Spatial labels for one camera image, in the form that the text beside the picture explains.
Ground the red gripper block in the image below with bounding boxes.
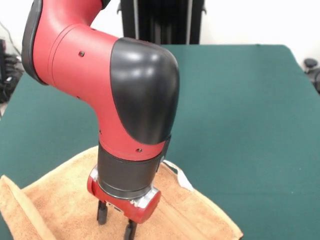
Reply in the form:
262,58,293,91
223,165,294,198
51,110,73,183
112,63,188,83
86,172,162,240

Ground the tan terry towel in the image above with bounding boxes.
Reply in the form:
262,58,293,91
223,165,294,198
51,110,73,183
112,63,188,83
0,146,245,240

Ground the dark green table cloth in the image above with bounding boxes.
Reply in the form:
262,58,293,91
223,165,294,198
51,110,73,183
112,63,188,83
0,44,320,240

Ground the black round chair base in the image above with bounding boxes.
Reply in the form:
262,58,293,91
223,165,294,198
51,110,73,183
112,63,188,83
303,57,320,95

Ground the black equipment pile with cables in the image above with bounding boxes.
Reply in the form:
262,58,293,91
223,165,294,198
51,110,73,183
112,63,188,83
0,37,26,104

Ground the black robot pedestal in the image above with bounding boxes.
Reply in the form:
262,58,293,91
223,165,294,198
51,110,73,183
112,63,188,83
119,0,207,46

